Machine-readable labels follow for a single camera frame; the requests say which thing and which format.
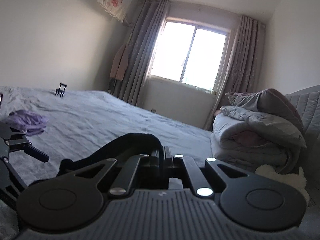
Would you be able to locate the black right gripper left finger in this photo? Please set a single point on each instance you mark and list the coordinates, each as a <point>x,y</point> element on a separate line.
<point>140,162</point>

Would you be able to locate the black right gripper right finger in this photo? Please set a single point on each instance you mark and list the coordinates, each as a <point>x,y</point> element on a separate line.
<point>215,180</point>

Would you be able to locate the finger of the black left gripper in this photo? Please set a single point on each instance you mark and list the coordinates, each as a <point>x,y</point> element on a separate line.
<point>35,153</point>

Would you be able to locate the purple folded garment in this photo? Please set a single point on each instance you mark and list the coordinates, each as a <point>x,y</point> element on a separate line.
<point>28,122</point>

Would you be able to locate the folded grey quilt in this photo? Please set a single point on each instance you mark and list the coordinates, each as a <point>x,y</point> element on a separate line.
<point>235,142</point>

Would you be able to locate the grey bed sheet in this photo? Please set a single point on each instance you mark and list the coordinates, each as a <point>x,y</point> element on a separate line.
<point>81,122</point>

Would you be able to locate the small black stand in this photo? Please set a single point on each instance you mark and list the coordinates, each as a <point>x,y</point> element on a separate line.
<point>61,90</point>

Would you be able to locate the grey lower pillow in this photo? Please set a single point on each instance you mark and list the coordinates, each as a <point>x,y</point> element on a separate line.
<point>270,126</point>

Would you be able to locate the grey pillow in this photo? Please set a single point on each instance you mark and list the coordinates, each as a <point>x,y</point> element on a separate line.
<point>268,101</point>
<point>270,126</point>

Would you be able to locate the white fluffy garment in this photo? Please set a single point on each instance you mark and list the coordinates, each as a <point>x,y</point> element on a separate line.
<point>298,181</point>

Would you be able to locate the grey top pillow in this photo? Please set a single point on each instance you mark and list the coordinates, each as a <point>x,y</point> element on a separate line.
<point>268,101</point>

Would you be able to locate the pink hanging coat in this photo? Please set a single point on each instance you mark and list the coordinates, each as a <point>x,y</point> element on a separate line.
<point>120,63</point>

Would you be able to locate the grey right curtain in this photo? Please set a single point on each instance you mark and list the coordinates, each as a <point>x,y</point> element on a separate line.
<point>244,64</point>

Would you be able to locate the grey curtain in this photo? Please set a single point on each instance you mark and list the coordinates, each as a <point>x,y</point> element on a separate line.
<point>150,19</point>
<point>244,64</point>

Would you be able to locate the grey quilted headboard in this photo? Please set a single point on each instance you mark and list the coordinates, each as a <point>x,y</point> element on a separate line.
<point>306,102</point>

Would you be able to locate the grey left curtain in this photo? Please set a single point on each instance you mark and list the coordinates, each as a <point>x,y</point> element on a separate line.
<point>150,19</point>

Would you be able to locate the air conditioner with cloth cover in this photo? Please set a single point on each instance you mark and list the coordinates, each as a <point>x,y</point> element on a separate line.
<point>116,8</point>

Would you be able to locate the window with white frame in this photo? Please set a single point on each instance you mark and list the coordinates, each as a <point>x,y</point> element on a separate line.
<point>190,53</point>

